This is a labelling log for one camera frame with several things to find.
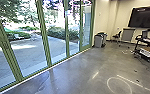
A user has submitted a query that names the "outdoor metal chair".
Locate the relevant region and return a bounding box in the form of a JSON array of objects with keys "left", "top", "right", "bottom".
[{"left": 30, "top": 31, "right": 39, "bottom": 41}]

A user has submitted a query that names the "green framed glass door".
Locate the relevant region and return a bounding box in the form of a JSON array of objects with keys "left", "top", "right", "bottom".
[{"left": 78, "top": 0, "right": 96, "bottom": 51}]

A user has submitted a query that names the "green framed glass wall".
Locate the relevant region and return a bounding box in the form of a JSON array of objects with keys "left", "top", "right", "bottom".
[{"left": 0, "top": 0, "right": 84, "bottom": 94}]

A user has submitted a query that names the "dark green lidded bin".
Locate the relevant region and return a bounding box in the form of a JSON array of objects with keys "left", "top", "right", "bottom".
[{"left": 97, "top": 31, "right": 108, "bottom": 47}]

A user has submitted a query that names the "black wall television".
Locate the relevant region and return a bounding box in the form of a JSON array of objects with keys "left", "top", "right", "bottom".
[{"left": 127, "top": 5, "right": 150, "bottom": 29}]

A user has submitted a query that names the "small black office chair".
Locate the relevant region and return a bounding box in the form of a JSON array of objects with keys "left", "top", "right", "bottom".
[{"left": 112, "top": 30, "right": 123, "bottom": 45}]

